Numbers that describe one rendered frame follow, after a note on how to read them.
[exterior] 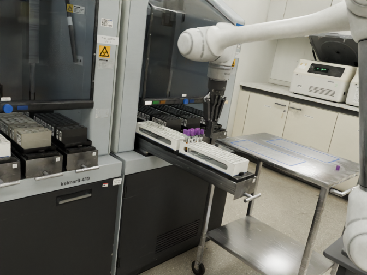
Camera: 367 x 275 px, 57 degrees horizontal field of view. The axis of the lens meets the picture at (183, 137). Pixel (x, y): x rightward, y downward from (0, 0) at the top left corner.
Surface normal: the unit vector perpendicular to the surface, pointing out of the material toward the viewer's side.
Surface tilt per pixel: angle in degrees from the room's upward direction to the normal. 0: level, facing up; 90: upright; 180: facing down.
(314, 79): 90
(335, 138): 90
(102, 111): 90
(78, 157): 90
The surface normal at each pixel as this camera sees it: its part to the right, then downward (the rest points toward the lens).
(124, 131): 0.70, 0.29
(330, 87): -0.73, 0.09
